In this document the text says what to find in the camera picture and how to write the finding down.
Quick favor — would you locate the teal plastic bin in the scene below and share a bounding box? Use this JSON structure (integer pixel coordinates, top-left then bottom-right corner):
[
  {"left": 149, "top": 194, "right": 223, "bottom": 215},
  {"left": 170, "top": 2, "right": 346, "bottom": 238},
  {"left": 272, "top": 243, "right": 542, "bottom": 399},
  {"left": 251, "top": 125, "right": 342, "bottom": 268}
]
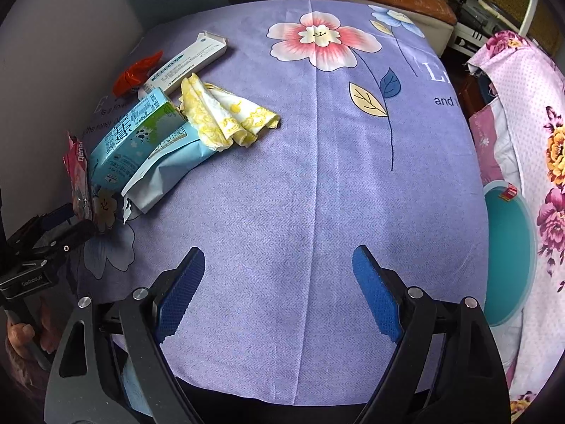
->
[{"left": 482, "top": 179, "right": 537, "bottom": 326}]

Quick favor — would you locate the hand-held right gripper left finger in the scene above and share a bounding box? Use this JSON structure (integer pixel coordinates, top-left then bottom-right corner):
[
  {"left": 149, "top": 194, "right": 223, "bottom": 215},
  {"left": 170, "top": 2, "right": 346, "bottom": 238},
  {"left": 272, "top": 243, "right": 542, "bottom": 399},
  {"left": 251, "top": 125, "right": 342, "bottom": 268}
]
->
[{"left": 44, "top": 246, "right": 206, "bottom": 424}]

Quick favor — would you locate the long white medicine box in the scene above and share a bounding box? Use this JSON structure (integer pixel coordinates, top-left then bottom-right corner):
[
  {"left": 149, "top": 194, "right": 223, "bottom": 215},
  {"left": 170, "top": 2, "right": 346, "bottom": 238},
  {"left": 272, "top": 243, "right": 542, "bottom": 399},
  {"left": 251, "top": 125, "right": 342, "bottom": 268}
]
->
[{"left": 141, "top": 31, "right": 229, "bottom": 94}]

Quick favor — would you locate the light blue packet bag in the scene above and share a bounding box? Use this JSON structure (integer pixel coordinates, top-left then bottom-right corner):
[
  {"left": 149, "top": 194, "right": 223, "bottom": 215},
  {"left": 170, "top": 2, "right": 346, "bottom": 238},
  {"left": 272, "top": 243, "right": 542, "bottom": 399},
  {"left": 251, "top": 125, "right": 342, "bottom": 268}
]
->
[{"left": 121, "top": 121, "right": 219, "bottom": 224}]

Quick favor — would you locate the black electronic device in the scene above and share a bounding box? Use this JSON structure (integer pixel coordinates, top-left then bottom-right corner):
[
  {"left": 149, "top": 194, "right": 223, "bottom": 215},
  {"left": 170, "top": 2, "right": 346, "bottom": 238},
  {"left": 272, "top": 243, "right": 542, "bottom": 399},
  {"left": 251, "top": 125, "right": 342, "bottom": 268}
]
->
[{"left": 454, "top": 0, "right": 530, "bottom": 31}]

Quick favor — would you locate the person's left hand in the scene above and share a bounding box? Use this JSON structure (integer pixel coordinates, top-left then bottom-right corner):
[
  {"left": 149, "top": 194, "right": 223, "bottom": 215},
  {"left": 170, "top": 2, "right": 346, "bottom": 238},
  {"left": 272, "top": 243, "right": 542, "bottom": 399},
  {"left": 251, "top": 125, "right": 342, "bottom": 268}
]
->
[{"left": 5, "top": 296, "right": 60, "bottom": 363}]

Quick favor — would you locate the purple floral tablecloth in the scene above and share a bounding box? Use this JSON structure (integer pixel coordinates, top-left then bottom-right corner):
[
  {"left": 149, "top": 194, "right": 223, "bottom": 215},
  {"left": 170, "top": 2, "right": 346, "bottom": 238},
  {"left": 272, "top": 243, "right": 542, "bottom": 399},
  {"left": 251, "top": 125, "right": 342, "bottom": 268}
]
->
[{"left": 73, "top": 0, "right": 490, "bottom": 407}]

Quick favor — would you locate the blue grey towel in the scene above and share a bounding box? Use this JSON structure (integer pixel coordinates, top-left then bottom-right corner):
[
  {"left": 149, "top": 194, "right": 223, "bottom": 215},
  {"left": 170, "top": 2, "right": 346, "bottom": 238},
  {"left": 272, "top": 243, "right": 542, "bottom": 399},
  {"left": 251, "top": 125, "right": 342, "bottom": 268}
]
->
[{"left": 119, "top": 349, "right": 153, "bottom": 411}]

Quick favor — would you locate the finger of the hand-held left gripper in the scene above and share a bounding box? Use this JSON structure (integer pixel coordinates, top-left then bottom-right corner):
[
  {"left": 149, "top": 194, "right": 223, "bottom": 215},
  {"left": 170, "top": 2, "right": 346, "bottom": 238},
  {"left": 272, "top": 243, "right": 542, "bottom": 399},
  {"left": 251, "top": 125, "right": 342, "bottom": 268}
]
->
[
  {"left": 9, "top": 220, "right": 97, "bottom": 270},
  {"left": 6, "top": 204, "right": 76, "bottom": 248}
]

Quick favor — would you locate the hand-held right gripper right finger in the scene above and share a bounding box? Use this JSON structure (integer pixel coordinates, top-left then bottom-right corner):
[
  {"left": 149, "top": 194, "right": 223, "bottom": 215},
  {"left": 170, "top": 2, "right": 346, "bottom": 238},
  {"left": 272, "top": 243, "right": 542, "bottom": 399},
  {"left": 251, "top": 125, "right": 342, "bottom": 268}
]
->
[{"left": 352, "top": 244, "right": 512, "bottom": 424}]

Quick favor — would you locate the yellow patterned napkin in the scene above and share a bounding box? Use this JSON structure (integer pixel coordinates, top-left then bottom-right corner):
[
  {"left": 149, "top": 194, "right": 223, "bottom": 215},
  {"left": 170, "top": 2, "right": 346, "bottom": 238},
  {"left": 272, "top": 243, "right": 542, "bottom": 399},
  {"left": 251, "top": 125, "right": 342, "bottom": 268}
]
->
[{"left": 178, "top": 74, "right": 281, "bottom": 150}]

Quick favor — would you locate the orange snack wrapper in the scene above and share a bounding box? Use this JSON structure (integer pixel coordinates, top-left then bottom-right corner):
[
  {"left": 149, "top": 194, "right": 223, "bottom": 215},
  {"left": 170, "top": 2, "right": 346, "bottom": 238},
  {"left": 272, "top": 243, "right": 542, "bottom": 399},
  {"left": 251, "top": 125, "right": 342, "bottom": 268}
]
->
[{"left": 112, "top": 51, "right": 164, "bottom": 95}]

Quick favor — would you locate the pink red snack wrapper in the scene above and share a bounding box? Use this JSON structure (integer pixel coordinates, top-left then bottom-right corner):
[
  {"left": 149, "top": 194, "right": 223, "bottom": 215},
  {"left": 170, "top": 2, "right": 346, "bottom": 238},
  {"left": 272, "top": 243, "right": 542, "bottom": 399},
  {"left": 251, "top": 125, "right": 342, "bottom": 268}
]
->
[{"left": 66, "top": 132, "right": 94, "bottom": 222}]

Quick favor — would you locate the pink floral blanket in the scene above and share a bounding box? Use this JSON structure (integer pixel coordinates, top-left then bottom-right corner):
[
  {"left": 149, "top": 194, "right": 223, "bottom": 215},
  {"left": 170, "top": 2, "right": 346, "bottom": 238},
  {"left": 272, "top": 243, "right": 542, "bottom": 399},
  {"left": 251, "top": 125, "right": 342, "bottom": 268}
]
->
[{"left": 467, "top": 30, "right": 565, "bottom": 416}]

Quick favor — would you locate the white low cabinet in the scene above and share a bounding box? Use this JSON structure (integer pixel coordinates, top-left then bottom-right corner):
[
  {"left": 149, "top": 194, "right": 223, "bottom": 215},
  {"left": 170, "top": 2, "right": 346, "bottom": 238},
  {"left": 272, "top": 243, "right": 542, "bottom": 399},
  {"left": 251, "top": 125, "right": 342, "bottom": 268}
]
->
[{"left": 448, "top": 22, "right": 490, "bottom": 56}]

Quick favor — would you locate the blue milk carton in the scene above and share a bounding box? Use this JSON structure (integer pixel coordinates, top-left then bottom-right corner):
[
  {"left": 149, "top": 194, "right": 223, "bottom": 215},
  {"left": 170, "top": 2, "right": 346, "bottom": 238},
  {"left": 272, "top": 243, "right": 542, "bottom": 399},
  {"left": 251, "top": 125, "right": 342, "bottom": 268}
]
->
[{"left": 89, "top": 88, "right": 188, "bottom": 186}]

